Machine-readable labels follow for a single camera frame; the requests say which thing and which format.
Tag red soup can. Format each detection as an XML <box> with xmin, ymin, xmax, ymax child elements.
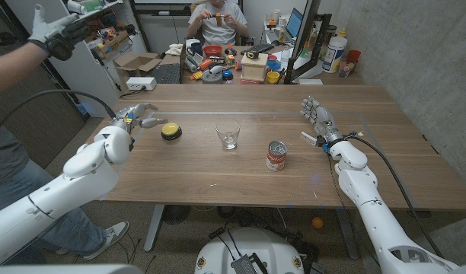
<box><xmin>266</xmin><ymin>140</ymin><xmax>289</xmax><ymax>173</ymax></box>

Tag grey table leg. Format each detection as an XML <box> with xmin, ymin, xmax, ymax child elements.
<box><xmin>334</xmin><ymin>208</ymin><xmax>360</xmax><ymax>260</ymax></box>
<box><xmin>143</xmin><ymin>204</ymin><xmax>165</xmax><ymax>253</ymax></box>

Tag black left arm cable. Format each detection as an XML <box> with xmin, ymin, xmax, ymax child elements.
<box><xmin>0</xmin><ymin>88</ymin><xmax>117</xmax><ymax>142</ymax></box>

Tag white sneaker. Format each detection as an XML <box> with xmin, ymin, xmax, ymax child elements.
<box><xmin>82</xmin><ymin>220</ymin><xmax>130</xmax><ymax>262</ymax></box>

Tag grey round device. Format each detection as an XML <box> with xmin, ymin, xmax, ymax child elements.
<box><xmin>201</xmin><ymin>65</ymin><xmax>225</xmax><ymax>84</ymax></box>

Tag wooden back desk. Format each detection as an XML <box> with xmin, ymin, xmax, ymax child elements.
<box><xmin>179</xmin><ymin>45</ymin><xmax>365</xmax><ymax>85</ymax></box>

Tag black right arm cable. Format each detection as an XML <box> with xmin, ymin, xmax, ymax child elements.
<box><xmin>345</xmin><ymin>135</ymin><xmax>445</xmax><ymax>260</ymax></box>

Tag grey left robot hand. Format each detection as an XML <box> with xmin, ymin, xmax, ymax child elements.
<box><xmin>110</xmin><ymin>102</ymin><xmax>168</xmax><ymax>133</ymax></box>

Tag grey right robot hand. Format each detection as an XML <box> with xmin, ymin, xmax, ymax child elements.
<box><xmin>300</xmin><ymin>95</ymin><xmax>344</xmax><ymax>145</ymax></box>

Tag white folded cloth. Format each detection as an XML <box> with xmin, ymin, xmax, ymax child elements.
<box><xmin>164</xmin><ymin>43</ymin><xmax>184</xmax><ymax>57</ymax></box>

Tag white power strip box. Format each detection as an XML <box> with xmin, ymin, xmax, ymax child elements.
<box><xmin>126</xmin><ymin>76</ymin><xmax>158</xmax><ymax>91</ymax></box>

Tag seated person grey shirt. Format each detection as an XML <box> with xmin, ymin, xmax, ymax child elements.
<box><xmin>186</xmin><ymin>0</ymin><xmax>250</xmax><ymax>46</ymax></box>

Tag red bowl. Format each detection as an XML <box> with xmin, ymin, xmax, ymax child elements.
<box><xmin>202</xmin><ymin>44</ymin><xmax>223</xmax><ymax>58</ymax></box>

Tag yellow button black base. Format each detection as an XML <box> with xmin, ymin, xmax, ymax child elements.
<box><xmin>161</xmin><ymin>122</ymin><xmax>183</xmax><ymax>142</ymax></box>

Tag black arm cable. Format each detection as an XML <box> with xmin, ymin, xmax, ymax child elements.
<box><xmin>345</xmin><ymin>135</ymin><xmax>445</xmax><ymax>260</ymax></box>
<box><xmin>0</xmin><ymin>88</ymin><xmax>117</xmax><ymax>142</ymax></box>

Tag small black keyboard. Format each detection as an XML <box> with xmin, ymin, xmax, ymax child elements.
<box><xmin>240</xmin><ymin>43</ymin><xmax>275</xmax><ymax>56</ymax></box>

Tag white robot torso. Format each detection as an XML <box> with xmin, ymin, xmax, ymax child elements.
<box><xmin>194</xmin><ymin>227</ymin><xmax>305</xmax><ymax>274</ymax></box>

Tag white shelf unit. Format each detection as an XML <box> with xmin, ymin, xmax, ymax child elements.
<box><xmin>4</xmin><ymin>0</ymin><xmax>150</xmax><ymax>118</ymax></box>

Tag clear glass with items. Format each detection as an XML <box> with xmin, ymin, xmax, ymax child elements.
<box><xmin>338</xmin><ymin>56</ymin><xmax>356</xmax><ymax>78</ymax></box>

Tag light wooden box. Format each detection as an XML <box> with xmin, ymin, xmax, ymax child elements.
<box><xmin>241</xmin><ymin>52</ymin><xmax>269</xmax><ymax>82</ymax></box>

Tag dark blue mug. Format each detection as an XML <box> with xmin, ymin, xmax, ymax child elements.
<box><xmin>186</xmin><ymin>41</ymin><xmax>203</xmax><ymax>57</ymax></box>

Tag open cardboard box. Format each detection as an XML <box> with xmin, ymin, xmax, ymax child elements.
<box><xmin>113</xmin><ymin>51</ymin><xmax>162</xmax><ymax>83</ymax></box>

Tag standing person in jeans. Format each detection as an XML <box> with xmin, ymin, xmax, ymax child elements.
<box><xmin>0</xmin><ymin>113</ymin><xmax>112</xmax><ymax>256</ymax></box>

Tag open laptop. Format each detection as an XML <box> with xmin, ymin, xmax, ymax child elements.
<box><xmin>286</xmin><ymin>7</ymin><xmax>305</xmax><ymax>39</ymax></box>

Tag large black keyboard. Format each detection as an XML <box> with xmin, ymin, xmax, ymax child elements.
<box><xmin>151</xmin><ymin>62</ymin><xmax>181</xmax><ymax>84</ymax></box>

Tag clear glass cup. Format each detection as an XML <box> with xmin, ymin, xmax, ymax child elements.
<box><xmin>215</xmin><ymin>119</ymin><xmax>241</xmax><ymax>151</ymax></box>

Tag white wipes canister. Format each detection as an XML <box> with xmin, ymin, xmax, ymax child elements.
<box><xmin>322</xmin><ymin>36</ymin><xmax>348</xmax><ymax>74</ymax></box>

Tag black monitor with stand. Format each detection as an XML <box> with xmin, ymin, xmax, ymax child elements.
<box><xmin>284</xmin><ymin>0</ymin><xmax>333</xmax><ymax>84</ymax></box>

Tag standing person's bare forearm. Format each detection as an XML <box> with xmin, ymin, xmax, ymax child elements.
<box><xmin>0</xmin><ymin>40</ymin><xmax>47</xmax><ymax>96</ymax></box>

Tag black finned module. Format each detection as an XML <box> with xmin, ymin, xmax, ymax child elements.
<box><xmin>231</xmin><ymin>255</ymin><xmax>259</xmax><ymax>274</ymax></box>

